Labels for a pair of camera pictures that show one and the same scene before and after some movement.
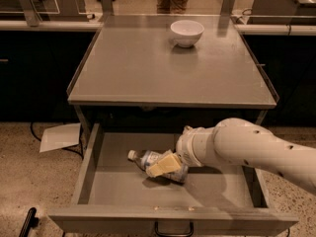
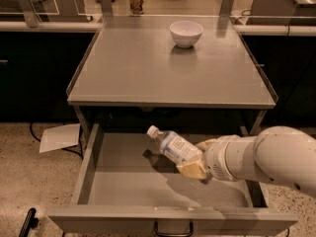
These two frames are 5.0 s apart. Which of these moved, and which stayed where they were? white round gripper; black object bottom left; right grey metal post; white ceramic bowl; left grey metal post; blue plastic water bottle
Moved: blue plastic water bottle; white round gripper
Stayed: white ceramic bowl; right grey metal post; black object bottom left; left grey metal post
